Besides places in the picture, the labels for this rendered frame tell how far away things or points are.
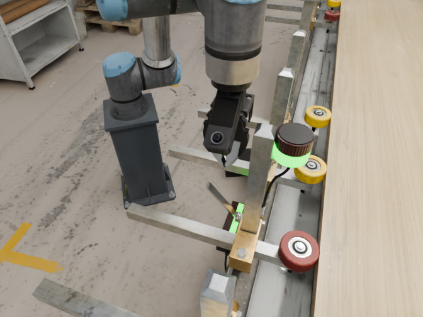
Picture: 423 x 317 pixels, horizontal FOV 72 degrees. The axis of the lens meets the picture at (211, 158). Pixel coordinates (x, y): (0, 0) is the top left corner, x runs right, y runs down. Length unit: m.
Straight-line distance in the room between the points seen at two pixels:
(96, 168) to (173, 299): 1.06
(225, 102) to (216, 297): 0.30
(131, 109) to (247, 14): 1.09
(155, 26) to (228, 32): 0.82
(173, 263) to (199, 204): 0.40
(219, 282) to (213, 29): 0.34
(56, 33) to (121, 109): 2.61
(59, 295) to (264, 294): 0.54
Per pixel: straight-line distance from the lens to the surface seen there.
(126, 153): 1.58
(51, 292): 0.59
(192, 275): 1.59
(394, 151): 0.96
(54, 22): 3.93
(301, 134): 0.49
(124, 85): 1.40
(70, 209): 1.99
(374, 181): 0.84
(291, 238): 0.66
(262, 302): 0.90
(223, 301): 0.36
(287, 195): 1.10
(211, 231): 0.70
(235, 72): 0.47
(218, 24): 0.45
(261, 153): 0.50
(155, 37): 1.28
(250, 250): 0.67
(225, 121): 0.49
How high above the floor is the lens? 1.46
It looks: 44 degrees down
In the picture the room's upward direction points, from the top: straight up
